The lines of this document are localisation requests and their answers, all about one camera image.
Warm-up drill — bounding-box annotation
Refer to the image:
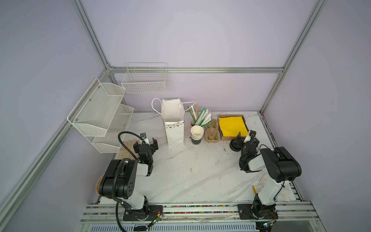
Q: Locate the stack of black lids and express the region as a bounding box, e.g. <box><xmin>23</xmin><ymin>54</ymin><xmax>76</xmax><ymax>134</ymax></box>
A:
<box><xmin>230</xmin><ymin>138</ymin><xmax>244</xmax><ymax>152</ymax></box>

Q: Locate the stack of paper cups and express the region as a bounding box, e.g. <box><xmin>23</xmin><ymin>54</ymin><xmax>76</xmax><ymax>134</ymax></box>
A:
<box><xmin>190</xmin><ymin>125</ymin><xmax>204</xmax><ymax>146</ymax></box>

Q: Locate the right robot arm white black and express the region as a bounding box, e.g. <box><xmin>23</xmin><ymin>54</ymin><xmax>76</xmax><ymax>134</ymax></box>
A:
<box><xmin>235</xmin><ymin>130</ymin><xmax>302</xmax><ymax>220</ymax></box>

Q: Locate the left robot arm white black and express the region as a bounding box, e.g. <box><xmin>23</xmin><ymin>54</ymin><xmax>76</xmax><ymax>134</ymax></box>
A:
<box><xmin>98</xmin><ymin>139</ymin><xmax>163</xmax><ymax>221</ymax></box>

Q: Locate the white paper takeout bag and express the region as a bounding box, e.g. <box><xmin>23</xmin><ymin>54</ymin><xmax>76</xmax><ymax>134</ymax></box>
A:
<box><xmin>151</xmin><ymin>98</ymin><xmax>196</xmax><ymax>148</ymax></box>

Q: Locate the yellow napkin stack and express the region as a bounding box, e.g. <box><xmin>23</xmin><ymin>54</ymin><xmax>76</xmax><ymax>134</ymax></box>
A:
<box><xmin>218</xmin><ymin>116</ymin><xmax>249</xmax><ymax>137</ymax></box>

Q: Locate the brown pulp cup carrier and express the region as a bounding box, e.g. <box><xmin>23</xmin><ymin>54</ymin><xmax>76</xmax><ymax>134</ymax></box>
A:
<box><xmin>205</xmin><ymin>119</ymin><xmax>220</xmax><ymax>143</ymax></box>

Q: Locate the pink straw holder cup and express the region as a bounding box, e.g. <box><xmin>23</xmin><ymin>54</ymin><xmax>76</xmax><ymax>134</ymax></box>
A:
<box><xmin>189</xmin><ymin>120</ymin><xmax>195</xmax><ymax>129</ymax></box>

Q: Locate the white mesh two-tier shelf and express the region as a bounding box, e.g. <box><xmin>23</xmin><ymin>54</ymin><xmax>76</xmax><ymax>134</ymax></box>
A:
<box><xmin>67</xmin><ymin>79</ymin><xmax>134</xmax><ymax>153</ymax></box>

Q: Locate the brown bowl with greens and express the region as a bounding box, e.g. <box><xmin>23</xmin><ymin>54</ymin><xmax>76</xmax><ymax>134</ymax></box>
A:
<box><xmin>96</xmin><ymin>174</ymin><xmax>104</xmax><ymax>196</ymax></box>

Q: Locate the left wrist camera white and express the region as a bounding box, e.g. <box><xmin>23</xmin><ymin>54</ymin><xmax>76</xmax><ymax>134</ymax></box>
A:
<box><xmin>140</xmin><ymin>133</ymin><xmax>150</xmax><ymax>145</ymax></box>

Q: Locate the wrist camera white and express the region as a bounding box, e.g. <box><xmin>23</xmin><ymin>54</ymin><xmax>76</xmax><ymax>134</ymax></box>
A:
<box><xmin>243</xmin><ymin>130</ymin><xmax>256</xmax><ymax>143</ymax></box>
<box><xmin>140</xmin><ymin>133</ymin><xmax>150</xmax><ymax>145</ymax></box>

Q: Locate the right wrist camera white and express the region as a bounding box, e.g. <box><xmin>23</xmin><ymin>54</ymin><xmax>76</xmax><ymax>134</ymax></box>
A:
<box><xmin>243</xmin><ymin>130</ymin><xmax>256</xmax><ymax>143</ymax></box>

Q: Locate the yellow handled tool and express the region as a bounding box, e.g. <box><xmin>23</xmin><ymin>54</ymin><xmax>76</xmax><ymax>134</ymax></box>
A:
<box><xmin>252</xmin><ymin>185</ymin><xmax>258</xmax><ymax>195</ymax></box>

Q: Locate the white wire basket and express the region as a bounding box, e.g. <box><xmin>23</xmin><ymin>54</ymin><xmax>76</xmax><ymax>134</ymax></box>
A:
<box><xmin>121</xmin><ymin>62</ymin><xmax>168</xmax><ymax>94</ymax></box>

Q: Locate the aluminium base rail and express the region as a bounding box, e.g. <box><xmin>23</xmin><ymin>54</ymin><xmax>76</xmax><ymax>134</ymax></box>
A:
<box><xmin>77</xmin><ymin>201</ymin><xmax>326</xmax><ymax>232</ymax></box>

